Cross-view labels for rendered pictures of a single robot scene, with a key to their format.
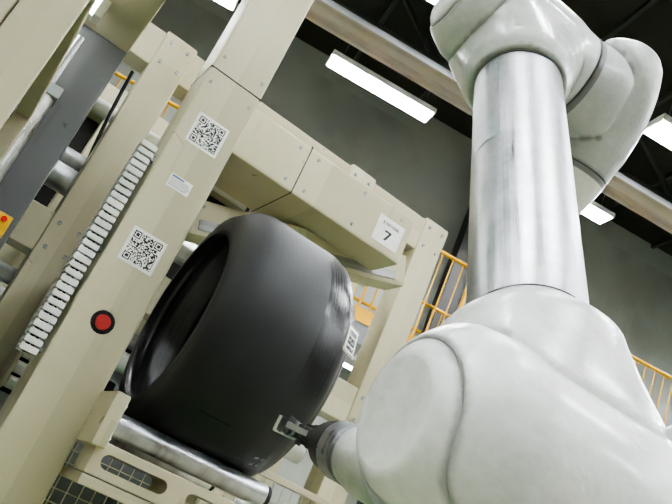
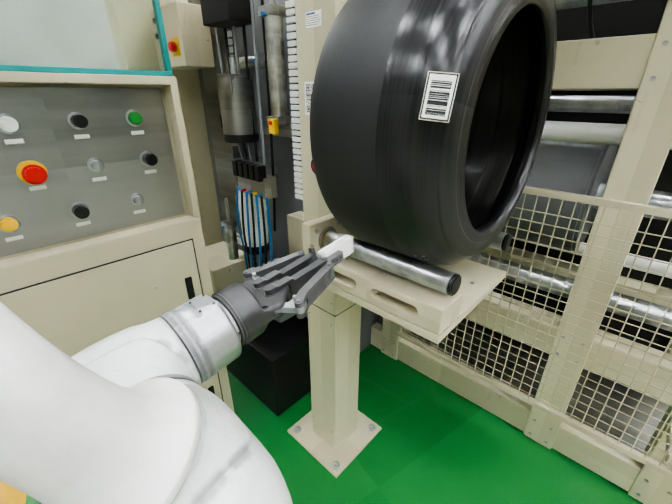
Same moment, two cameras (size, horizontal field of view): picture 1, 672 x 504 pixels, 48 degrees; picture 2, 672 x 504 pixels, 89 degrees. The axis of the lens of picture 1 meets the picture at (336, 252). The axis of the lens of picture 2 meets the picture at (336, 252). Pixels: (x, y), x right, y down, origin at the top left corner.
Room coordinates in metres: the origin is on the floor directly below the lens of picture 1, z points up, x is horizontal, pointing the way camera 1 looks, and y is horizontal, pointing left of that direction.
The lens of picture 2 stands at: (1.14, -0.50, 1.23)
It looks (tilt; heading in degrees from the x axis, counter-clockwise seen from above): 25 degrees down; 67
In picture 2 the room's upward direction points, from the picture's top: straight up
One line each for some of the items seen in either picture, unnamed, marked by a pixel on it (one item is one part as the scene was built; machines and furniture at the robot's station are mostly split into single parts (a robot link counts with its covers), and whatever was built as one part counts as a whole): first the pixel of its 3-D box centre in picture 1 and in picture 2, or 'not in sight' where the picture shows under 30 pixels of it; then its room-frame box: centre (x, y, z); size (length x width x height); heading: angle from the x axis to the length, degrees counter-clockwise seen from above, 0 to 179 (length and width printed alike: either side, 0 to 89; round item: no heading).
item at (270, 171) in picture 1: (302, 194); not in sight; (1.95, 0.15, 1.71); 0.61 x 0.25 x 0.15; 113
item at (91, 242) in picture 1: (92, 244); (303, 110); (1.45, 0.44, 1.19); 0.05 x 0.04 x 0.48; 23
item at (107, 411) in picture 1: (86, 417); (359, 223); (1.56, 0.31, 0.90); 0.40 x 0.03 x 0.10; 23
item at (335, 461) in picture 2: not in sight; (334, 428); (1.51, 0.37, 0.01); 0.27 x 0.27 x 0.02; 23
